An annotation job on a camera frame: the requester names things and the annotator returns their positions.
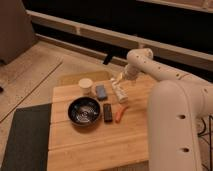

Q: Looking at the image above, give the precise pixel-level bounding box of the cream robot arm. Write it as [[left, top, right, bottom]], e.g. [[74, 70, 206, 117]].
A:
[[122, 48, 213, 171]]

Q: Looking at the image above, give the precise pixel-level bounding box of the black ceramic bowl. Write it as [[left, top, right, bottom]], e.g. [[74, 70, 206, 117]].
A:
[[68, 97, 101, 126]]

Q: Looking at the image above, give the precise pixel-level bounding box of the blue sponge block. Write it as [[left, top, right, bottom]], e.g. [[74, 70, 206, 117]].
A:
[[95, 85, 107, 101]]

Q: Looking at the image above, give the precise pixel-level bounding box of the black rectangular bar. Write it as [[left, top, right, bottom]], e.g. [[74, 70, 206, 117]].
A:
[[103, 103, 113, 122]]

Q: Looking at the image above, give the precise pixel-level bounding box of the orange carrot toy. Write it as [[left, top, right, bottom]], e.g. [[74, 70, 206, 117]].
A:
[[115, 106, 129, 123]]

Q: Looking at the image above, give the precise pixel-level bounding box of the cream cup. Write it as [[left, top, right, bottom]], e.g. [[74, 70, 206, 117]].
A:
[[78, 78, 93, 95]]

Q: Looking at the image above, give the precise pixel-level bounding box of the wooden bamboo board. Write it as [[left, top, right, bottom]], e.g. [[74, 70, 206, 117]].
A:
[[47, 75, 154, 171]]

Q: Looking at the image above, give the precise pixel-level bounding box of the grey cabinet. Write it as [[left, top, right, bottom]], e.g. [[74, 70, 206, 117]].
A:
[[0, 0, 37, 64]]

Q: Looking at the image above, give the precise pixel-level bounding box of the dark grey mat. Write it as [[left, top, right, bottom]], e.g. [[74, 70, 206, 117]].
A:
[[0, 104, 51, 171]]

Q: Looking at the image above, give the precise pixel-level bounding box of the wooden rail beam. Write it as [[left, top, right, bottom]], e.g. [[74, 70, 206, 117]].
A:
[[27, 10, 213, 72]]

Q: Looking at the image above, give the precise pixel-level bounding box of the black cable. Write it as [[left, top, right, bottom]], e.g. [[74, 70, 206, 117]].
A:
[[197, 114, 213, 171]]

